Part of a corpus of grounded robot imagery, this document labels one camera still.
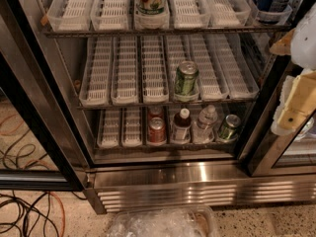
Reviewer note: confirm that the left glass fridge door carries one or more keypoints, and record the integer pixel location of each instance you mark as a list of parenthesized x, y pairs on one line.
[(34, 79)]

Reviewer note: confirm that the clear plastic bin on floor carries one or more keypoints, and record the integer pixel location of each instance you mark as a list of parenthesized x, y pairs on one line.
[(168, 221)]

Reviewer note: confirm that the right glass fridge door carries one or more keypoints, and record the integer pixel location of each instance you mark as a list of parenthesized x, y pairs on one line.
[(271, 150)]

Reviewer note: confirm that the red coke can front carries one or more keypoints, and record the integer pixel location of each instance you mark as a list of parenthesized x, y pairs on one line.
[(156, 131)]

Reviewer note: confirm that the red coke can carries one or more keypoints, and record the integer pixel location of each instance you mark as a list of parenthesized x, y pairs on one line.
[(155, 112), (156, 131)]

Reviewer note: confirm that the green can shelf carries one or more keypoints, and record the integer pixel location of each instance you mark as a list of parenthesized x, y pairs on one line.
[(228, 129), (186, 88)]

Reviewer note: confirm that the glass fridge door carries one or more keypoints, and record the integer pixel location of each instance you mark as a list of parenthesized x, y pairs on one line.
[(34, 79), (271, 150)]

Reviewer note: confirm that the clear water bottle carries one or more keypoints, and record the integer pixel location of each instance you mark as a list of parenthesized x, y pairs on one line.
[(203, 129)]

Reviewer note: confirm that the green can middle shelf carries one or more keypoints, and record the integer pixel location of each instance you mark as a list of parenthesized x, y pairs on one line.
[(186, 88)]

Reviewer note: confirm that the red coke can rear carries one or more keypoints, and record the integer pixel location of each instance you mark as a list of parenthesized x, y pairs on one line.
[(155, 112)]

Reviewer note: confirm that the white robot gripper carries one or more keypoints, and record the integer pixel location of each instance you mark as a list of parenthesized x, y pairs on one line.
[(305, 44)]

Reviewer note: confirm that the brown drink bottle white cap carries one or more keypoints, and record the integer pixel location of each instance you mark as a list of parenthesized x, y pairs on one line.
[(181, 127)]

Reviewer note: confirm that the stainless steel fridge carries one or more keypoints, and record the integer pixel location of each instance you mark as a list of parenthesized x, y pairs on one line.
[(118, 72)]

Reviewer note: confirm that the white green carton top shelf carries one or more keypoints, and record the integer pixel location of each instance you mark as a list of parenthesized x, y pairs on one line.
[(150, 14)]

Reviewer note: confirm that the green can bottom shelf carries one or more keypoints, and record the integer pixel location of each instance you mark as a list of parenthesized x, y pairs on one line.
[(228, 129)]

